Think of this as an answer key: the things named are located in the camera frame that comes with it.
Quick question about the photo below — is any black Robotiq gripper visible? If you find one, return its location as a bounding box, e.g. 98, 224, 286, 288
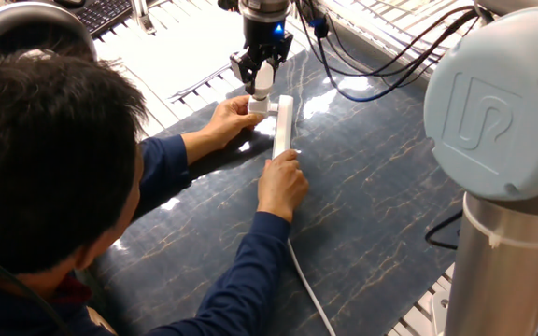
229, 17, 294, 97

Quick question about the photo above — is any white LED bulb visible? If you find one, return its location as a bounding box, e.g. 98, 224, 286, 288
252, 59, 276, 100

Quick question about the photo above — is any white power strip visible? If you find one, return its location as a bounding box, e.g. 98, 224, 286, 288
271, 94, 295, 160

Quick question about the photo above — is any left forearm blue sleeve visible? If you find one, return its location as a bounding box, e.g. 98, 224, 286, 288
131, 134, 193, 223

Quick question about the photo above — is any right forearm blue sleeve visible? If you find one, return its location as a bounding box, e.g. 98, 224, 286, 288
145, 211, 292, 336

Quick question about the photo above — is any person's left hand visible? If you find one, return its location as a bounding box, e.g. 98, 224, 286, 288
182, 95, 265, 166

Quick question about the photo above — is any person's right hand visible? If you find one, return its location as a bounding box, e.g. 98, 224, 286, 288
256, 148, 310, 224

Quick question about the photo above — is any white paper stack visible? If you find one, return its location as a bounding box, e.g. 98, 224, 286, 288
109, 8, 270, 102

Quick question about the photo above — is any dark blue marble mat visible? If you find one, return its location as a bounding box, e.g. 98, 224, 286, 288
89, 36, 465, 336

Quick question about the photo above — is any black keyboard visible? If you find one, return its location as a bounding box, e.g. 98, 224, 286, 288
70, 0, 135, 38

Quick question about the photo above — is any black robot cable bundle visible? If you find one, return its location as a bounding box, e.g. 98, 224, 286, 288
294, 0, 483, 103

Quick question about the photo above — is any aluminium post with bracket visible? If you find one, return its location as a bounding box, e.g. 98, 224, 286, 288
131, 0, 158, 36

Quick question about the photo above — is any black ring-shaped device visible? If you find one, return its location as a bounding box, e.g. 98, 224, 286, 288
0, 2, 100, 64

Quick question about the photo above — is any white power strip cable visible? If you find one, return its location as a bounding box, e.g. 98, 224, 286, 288
286, 238, 338, 336

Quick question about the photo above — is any black cable loop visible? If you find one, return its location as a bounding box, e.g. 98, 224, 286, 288
425, 209, 465, 251

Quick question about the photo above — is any aluminium corner bracket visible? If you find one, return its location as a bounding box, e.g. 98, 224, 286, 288
430, 289, 450, 336

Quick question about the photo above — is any thin black cable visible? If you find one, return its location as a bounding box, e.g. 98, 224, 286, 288
0, 235, 72, 336

